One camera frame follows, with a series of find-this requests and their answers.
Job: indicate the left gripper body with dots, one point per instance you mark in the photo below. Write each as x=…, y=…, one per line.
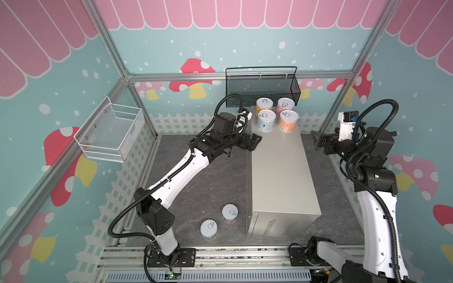
x=241, y=141

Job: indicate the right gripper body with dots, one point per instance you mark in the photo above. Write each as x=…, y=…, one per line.
x=328, y=143

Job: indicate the white lid can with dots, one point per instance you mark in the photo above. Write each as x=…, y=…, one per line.
x=265, y=120

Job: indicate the orange label can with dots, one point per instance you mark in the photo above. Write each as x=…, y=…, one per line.
x=288, y=121

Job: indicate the yellow label can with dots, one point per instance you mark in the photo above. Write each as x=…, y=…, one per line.
x=264, y=104

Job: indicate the pink label can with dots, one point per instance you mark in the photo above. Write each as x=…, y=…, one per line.
x=284, y=104

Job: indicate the green label can front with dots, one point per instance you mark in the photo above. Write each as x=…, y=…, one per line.
x=209, y=229

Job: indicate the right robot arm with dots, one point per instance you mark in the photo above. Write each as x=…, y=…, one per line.
x=363, y=143

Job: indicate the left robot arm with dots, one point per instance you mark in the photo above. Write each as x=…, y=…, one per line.
x=226, y=130

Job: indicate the beige metal cabinet counter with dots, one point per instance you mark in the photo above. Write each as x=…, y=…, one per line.
x=281, y=196

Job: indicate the beige label can right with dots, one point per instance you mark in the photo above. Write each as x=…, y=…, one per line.
x=230, y=213

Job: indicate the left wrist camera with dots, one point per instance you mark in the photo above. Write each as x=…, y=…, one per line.
x=242, y=120

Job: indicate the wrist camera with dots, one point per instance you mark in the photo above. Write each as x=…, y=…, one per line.
x=347, y=124
x=242, y=120

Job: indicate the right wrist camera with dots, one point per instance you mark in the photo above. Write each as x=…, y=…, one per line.
x=347, y=124

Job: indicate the black mesh wall basket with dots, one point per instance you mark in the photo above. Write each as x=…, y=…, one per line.
x=253, y=83

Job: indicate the white wire wall basket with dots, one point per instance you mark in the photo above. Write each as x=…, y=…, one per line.
x=109, y=134

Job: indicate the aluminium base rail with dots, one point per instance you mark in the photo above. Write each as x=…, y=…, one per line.
x=211, y=264

